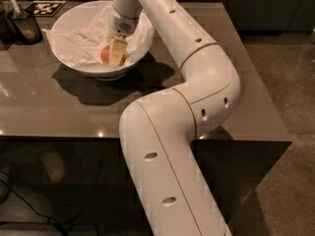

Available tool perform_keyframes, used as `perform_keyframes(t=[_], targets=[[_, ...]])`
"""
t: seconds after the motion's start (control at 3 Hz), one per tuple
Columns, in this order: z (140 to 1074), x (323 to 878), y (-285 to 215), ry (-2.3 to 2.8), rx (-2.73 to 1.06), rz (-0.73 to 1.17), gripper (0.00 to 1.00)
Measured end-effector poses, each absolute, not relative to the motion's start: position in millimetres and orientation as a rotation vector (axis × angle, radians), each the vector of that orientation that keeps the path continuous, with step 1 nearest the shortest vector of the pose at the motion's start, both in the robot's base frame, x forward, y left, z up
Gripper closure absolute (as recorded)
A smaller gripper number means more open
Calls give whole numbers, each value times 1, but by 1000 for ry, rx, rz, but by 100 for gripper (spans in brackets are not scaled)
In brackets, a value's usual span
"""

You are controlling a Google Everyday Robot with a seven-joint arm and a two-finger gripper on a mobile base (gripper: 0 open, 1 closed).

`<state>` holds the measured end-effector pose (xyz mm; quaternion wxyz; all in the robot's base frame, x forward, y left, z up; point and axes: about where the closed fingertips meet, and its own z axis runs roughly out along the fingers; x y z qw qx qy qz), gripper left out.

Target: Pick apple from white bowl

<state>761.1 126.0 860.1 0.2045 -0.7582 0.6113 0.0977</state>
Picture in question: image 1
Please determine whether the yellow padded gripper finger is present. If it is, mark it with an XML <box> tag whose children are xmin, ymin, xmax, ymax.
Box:
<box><xmin>108</xmin><ymin>34</ymin><xmax>128</xmax><ymax>66</ymax></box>

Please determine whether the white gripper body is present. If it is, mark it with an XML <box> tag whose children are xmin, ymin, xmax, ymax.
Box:
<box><xmin>108</xmin><ymin>0</ymin><xmax>143</xmax><ymax>36</ymax></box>

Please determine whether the red apple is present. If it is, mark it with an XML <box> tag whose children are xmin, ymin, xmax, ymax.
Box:
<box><xmin>100</xmin><ymin>45</ymin><xmax>125</xmax><ymax>66</ymax></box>

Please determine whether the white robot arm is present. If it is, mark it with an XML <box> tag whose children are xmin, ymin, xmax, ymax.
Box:
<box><xmin>112</xmin><ymin>0</ymin><xmax>241</xmax><ymax>236</ymax></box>

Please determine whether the white bowl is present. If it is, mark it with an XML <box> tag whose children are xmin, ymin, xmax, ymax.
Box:
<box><xmin>50</xmin><ymin>0</ymin><xmax>156</xmax><ymax>82</ymax></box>

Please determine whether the white paper liner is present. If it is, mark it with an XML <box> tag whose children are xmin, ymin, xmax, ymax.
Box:
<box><xmin>42</xmin><ymin>5</ymin><xmax>156</xmax><ymax>67</ymax></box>

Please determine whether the black white marker tag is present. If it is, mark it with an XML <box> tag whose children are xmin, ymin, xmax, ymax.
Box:
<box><xmin>26</xmin><ymin>1</ymin><xmax>66</xmax><ymax>17</ymax></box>

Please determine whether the black cup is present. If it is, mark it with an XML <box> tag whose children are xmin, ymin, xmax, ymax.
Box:
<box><xmin>7</xmin><ymin>9</ymin><xmax>43</xmax><ymax>45</ymax></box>

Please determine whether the white handled utensil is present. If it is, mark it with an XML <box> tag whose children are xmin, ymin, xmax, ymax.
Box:
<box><xmin>9</xmin><ymin>0</ymin><xmax>23</xmax><ymax>18</ymax></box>

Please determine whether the black floor cable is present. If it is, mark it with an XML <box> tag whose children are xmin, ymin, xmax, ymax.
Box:
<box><xmin>0</xmin><ymin>177</ymin><xmax>99</xmax><ymax>236</ymax></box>

